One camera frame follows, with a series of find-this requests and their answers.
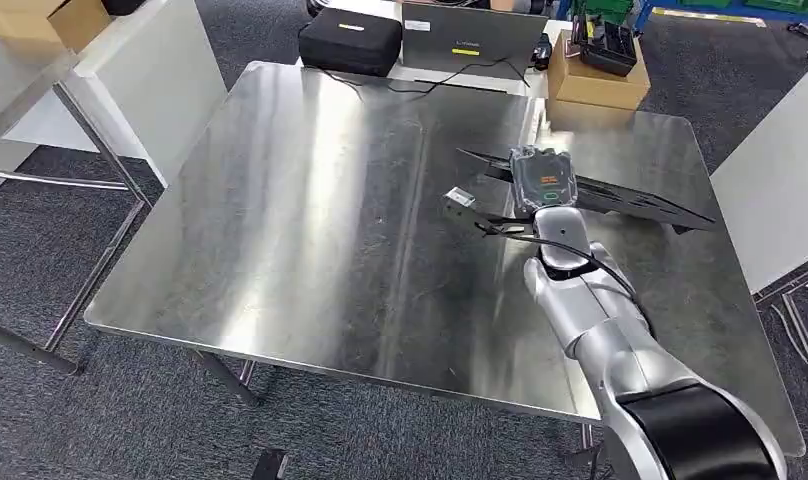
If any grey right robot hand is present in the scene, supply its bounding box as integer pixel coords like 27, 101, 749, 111
508, 146, 580, 217

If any long black plastic tray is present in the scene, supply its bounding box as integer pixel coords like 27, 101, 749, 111
441, 146, 717, 237

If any cardboard box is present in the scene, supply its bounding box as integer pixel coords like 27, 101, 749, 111
546, 29, 652, 113
0, 0, 114, 56

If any black open box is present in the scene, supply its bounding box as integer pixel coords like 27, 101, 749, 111
578, 21, 639, 78

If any grey laptop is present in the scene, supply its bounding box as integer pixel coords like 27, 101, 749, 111
400, 0, 550, 83

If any green plastic crate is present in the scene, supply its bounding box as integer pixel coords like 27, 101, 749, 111
570, 0, 635, 26

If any white panel board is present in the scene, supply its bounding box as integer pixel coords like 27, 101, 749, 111
709, 55, 808, 297

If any black zip case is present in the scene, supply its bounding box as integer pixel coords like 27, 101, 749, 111
297, 7, 405, 79

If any steel table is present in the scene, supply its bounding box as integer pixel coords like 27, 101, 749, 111
83, 60, 807, 480

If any black robot foot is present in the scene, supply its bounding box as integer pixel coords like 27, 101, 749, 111
250, 449, 290, 480

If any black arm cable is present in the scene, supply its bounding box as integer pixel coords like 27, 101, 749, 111
475, 221, 654, 336

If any thin black table cable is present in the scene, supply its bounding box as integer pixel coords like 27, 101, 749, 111
323, 55, 532, 95

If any white table with metal frame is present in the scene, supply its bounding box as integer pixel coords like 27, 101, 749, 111
0, 0, 229, 378

